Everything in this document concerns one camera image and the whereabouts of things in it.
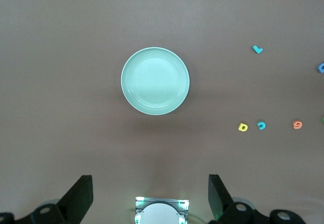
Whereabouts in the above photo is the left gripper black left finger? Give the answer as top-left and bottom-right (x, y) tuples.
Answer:
(0, 174), (94, 224)

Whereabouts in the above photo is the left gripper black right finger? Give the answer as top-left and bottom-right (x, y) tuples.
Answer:
(207, 174), (306, 224)

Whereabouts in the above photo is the green round plate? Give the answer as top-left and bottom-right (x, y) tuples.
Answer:
(120, 47), (190, 116)

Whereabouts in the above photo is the brown table mat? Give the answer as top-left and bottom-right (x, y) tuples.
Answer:
(0, 0), (324, 224)

